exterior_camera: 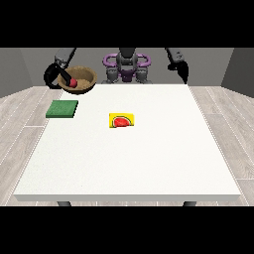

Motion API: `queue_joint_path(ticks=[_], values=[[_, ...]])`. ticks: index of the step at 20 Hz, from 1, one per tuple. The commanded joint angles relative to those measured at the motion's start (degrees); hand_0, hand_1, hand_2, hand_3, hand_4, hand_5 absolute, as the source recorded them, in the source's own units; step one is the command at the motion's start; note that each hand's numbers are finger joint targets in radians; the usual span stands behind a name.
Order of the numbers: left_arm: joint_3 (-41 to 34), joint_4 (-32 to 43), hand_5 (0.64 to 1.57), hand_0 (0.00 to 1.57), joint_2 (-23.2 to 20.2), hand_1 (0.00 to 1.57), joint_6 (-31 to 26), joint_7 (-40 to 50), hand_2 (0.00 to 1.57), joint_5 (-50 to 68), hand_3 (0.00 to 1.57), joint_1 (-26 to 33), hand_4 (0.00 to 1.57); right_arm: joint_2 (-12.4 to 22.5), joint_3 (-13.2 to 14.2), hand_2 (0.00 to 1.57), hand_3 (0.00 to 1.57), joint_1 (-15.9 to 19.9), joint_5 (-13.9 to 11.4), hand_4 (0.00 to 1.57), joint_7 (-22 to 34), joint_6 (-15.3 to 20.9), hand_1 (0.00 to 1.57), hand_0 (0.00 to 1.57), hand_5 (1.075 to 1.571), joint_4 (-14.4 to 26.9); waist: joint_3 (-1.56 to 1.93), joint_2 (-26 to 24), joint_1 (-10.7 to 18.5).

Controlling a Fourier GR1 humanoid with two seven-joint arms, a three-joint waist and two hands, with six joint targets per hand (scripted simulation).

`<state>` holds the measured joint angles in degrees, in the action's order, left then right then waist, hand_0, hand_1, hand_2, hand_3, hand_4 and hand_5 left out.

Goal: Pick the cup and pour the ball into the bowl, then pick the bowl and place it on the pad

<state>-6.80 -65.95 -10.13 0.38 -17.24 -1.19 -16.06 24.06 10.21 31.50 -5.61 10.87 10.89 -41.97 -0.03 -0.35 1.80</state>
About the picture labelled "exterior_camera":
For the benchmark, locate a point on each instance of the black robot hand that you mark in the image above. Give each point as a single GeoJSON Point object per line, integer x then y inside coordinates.
{"type": "Point", "coordinates": [50, 75]}
{"type": "Point", "coordinates": [182, 71]}

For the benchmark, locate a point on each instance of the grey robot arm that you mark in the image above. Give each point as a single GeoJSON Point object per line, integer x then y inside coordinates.
{"type": "Point", "coordinates": [63, 55]}
{"type": "Point", "coordinates": [174, 55]}

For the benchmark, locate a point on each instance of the small red ball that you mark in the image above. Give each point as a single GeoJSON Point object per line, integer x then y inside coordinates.
{"type": "Point", "coordinates": [73, 82]}

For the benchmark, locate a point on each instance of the brown wooden bowl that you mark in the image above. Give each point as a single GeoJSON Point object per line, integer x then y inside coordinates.
{"type": "Point", "coordinates": [82, 76]}

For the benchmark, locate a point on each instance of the yellow cup with melon print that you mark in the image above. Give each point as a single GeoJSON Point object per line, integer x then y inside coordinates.
{"type": "Point", "coordinates": [121, 120]}

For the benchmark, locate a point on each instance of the grey robot trunk purple rings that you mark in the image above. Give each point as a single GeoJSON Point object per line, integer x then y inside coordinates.
{"type": "Point", "coordinates": [126, 67]}

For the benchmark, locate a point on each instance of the green square pad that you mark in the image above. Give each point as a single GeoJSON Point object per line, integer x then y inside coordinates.
{"type": "Point", "coordinates": [62, 108]}

